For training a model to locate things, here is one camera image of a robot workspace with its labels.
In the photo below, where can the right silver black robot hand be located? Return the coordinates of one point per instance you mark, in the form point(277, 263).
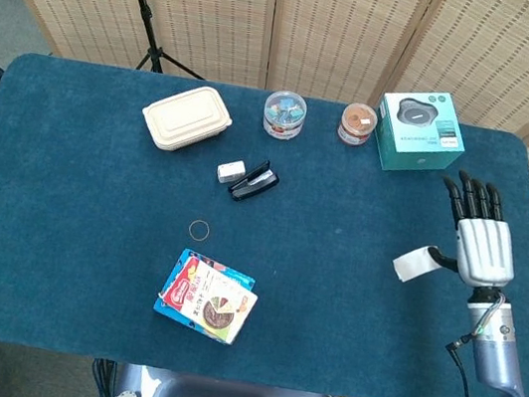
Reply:
point(484, 253)

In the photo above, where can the teal product carton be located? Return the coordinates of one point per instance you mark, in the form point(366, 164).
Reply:
point(419, 142)

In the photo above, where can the clear jar with orange contents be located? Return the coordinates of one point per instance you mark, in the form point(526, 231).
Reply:
point(357, 122)

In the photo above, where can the beige lidded lunch box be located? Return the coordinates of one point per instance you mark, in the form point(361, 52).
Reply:
point(187, 116)

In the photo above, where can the white charger adapter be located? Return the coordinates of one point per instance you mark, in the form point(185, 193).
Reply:
point(230, 172)

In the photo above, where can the red white biscuit box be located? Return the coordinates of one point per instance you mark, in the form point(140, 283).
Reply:
point(213, 301)

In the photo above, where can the tan rubber band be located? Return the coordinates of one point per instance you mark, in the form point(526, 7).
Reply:
point(189, 228)

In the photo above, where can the blue snack box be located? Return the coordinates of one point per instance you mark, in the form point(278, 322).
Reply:
point(227, 272)

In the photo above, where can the clear jar of binder clips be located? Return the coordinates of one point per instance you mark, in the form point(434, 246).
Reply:
point(284, 116)

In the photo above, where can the blue felt table cover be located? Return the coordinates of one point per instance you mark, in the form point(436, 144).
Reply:
point(63, 227)

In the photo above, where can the bamboo folding screen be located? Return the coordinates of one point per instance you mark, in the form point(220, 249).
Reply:
point(351, 31)

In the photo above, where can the black stapler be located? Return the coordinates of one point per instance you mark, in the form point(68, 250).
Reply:
point(267, 181)

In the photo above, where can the black tripod stand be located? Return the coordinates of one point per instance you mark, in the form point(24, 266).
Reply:
point(145, 13)

